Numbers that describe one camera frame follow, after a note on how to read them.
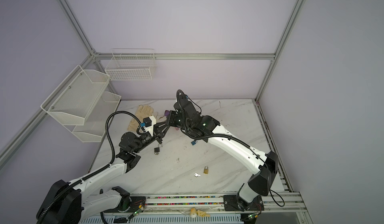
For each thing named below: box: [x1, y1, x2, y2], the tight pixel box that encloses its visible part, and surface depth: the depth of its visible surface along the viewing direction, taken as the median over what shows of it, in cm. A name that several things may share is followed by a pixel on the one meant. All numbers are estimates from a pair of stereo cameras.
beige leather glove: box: [127, 104, 158, 131], surface depth 109 cm
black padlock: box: [154, 143, 163, 155], surface depth 94 cm
